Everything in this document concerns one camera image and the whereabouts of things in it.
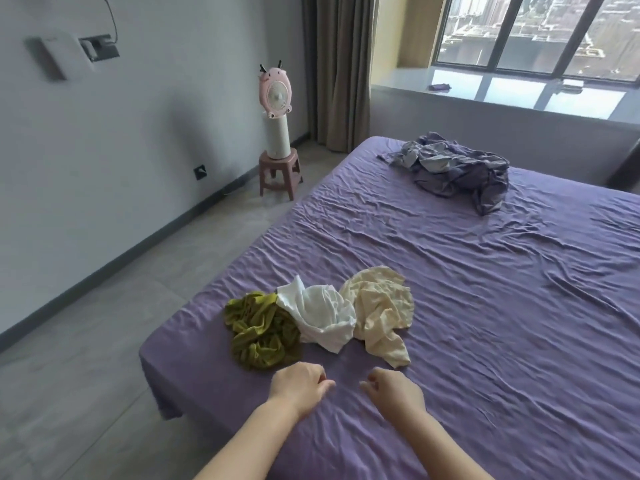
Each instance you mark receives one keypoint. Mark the pink fan white base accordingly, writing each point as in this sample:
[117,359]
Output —
[276,124]

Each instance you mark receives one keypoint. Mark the small purple item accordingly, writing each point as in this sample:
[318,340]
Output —
[440,87]

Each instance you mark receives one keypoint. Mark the green garment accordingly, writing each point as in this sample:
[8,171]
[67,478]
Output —
[260,334]

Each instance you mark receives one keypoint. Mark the black low wall socket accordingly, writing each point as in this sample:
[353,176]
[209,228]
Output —
[200,172]

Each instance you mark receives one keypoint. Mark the person's right forearm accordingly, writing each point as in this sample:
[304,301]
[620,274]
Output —
[445,449]

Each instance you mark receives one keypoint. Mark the crumpled purple grey quilt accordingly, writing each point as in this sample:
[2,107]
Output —
[450,169]

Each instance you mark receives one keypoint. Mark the white bay window sill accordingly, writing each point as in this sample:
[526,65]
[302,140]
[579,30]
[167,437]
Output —
[410,89]

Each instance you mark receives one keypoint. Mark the pale yellow garment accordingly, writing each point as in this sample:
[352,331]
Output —
[380,309]

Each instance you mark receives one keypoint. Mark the person's left hand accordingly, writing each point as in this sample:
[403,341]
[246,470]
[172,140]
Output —
[300,389]

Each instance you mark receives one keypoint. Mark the person's left forearm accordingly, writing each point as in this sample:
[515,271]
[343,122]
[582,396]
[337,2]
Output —
[250,444]

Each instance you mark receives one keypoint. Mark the grey curtain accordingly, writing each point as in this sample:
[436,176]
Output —
[627,169]
[340,69]

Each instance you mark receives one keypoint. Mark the white t-shirt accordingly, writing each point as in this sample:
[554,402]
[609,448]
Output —
[320,314]

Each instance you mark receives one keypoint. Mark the small white box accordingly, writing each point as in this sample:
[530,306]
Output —
[573,83]

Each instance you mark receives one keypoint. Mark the black socket with plug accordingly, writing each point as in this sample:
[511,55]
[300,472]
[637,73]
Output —
[105,48]

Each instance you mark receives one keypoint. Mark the white wall box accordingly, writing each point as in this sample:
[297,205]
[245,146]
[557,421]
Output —
[62,54]

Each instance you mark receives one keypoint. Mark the person's right hand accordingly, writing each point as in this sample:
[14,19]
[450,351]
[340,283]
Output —
[397,397]

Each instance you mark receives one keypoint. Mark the purple sheet bed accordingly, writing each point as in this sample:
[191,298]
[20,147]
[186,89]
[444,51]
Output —
[500,294]

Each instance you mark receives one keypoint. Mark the dark framed window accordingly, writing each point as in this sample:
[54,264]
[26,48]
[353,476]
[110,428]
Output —
[500,54]

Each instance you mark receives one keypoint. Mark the brown plastic stool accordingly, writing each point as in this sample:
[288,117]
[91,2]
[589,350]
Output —
[280,162]

